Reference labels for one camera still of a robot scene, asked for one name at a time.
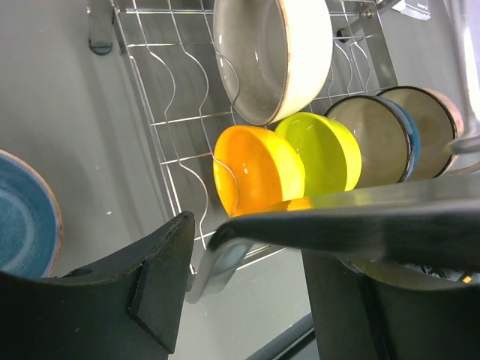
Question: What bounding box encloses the pink speckled bowl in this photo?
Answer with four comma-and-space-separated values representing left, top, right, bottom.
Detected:
379, 85, 464, 181

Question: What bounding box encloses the orange bowl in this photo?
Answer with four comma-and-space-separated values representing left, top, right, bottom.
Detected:
213, 125, 305, 218

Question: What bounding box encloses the cream ceramic bowl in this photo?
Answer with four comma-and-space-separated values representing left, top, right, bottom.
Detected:
213, 1, 333, 126

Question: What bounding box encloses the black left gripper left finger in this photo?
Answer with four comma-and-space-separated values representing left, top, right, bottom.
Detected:
1, 211, 195, 359

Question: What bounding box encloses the large blue ceramic bowl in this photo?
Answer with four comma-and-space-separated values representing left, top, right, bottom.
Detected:
1, 150, 63, 279

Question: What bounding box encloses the grey booklet in plastic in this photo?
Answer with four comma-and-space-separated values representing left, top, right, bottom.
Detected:
391, 0, 431, 21

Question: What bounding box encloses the small teal blue bowl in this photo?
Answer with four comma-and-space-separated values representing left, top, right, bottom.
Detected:
325, 95, 422, 188

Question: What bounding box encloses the steel two-tier dish rack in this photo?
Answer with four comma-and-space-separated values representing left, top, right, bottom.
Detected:
85, 0, 480, 305

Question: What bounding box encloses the lime green bowl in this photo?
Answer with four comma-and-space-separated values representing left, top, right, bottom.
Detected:
275, 112, 362, 197

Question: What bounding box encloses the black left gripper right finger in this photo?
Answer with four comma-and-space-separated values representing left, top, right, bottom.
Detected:
301, 250, 479, 359

